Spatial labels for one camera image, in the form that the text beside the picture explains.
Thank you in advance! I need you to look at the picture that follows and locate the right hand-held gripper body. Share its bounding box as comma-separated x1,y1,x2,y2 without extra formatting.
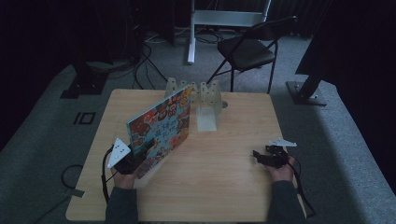
264,137,298,170

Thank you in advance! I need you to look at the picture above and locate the black folding chair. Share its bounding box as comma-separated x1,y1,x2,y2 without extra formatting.
206,15,299,94

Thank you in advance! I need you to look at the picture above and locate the person's right hand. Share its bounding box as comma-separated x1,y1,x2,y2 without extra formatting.
268,156,296,183

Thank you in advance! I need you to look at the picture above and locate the black floor cable loop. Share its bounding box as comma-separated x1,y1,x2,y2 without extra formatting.
61,163,84,190

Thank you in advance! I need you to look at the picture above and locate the white metal desk frame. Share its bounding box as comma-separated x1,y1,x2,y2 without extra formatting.
187,0,273,65

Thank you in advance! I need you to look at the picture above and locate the black stand base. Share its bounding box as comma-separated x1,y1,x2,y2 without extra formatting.
60,61,109,100
286,74,328,107

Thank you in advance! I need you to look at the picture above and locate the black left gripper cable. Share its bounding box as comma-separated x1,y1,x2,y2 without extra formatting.
100,147,116,203

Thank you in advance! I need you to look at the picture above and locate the black floor cable bundle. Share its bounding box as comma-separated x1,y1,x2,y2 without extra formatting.
132,40,170,91

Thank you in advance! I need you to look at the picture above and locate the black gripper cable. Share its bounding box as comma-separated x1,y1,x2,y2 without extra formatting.
100,147,116,203
287,155,318,219

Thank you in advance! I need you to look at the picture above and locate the colourful animal picture book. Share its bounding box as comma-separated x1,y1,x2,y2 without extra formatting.
125,84,193,180

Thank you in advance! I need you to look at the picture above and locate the grey tape piece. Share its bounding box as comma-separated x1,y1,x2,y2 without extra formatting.
65,188,86,199

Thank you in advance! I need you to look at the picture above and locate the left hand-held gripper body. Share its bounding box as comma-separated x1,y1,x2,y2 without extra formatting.
106,137,148,175

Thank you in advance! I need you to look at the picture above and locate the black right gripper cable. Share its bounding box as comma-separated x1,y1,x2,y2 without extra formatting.
287,155,318,219

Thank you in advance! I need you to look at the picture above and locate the person's left hand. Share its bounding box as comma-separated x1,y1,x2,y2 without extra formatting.
112,167,138,190

